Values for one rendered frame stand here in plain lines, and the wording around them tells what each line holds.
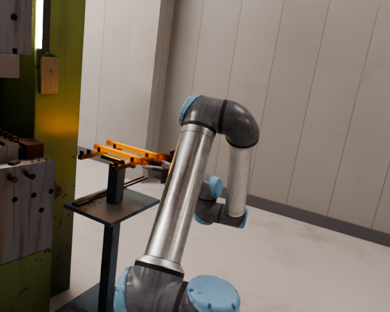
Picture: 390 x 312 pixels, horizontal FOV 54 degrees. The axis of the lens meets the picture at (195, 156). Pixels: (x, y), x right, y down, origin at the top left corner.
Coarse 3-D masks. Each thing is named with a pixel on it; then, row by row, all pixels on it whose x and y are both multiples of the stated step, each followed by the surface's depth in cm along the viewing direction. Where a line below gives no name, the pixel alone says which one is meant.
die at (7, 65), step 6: (0, 54) 148; (6, 54) 150; (12, 54) 152; (18, 54) 154; (0, 60) 149; (6, 60) 151; (12, 60) 152; (18, 60) 154; (0, 66) 149; (6, 66) 151; (12, 66) 153; (18, 66) 155; (0, 72) 150; (6, 72) 152; (12, 72) 154; (18, 72) 156
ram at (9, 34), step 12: (0, 0) 143; (12, 0) 146; (24, 0) 150; (0, 12) 144; (12, 12) 148; (24, 12) 151; (0, 24) 145; (12, 24) 149; (24, 24) 152; (0, 36) 146; (12, 36) 150; (24, 36) 154; (0, 48) 148; (12, 48) 151; (24, 48) 155
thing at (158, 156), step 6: (108, 144) 206; (120, 144) 202; (126, 144) 204; (132, 150) 199; (138, 150) 197; (144, 150) 197; (150, 156) 194; (156, 156) 193; (162, 156) 192; (168, 156) 190
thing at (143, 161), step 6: (96, 144) 196; (102, 150) 193; (108, 150) 191; (114, 150) 189; (120, 150) 191; (120, 156) 188; (126, 156) 186; (132, 156) 184; (138, 156) 186; (138, 162) 183; (144, 162) 183; (150, 162) 181; (156, 162) 179
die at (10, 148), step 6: (0, 138) 168; (6, 144) 160; (12, 144) 162; (18, 144) 164; (0, 150) 158; (6, 150) 161; (12, 150) 163; (18, 150) 165; (0, 156) 159; (6, 156) 161; (12, 156) 163; (0, 162) 160
